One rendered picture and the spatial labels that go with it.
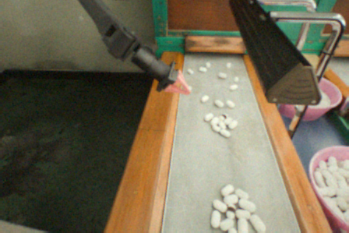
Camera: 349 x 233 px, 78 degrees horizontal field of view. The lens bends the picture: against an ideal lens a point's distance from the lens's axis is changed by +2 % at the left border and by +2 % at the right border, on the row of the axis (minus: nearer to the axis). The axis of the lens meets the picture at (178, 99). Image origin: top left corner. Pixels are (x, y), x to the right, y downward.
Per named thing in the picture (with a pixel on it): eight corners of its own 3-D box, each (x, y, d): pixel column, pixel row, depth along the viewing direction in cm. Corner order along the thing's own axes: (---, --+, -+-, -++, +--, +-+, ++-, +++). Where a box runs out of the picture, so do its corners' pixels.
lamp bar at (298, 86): (266, 104, 34) (279, 64, 30) (227, 4, 83) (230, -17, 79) (319, 107, 34) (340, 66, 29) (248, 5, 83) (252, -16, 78)
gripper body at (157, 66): (178, 63, 67) (160, 48, 65) (174, 80, 59) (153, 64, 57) (165, 76, 71) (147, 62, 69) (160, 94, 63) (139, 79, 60)
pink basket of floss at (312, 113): (310, 137, 77) (321, 118, 72) (249, 100, 94) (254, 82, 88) (342, 108, 90) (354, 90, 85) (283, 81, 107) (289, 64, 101)
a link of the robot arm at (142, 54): (125, 61, 59) (137, 45, 57) (130, 54, 66) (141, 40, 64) (146, 75, 62) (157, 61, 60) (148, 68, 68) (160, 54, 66)
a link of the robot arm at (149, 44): (105, 51, 59) (123, 26, 56) (115, 40, 69) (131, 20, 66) (140, 77, 63) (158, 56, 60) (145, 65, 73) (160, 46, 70)
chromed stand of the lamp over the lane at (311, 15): (232, 150, 72) (265, 14, 45) (226, 112, 88) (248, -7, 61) (290, 155, 71) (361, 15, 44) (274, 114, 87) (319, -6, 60)
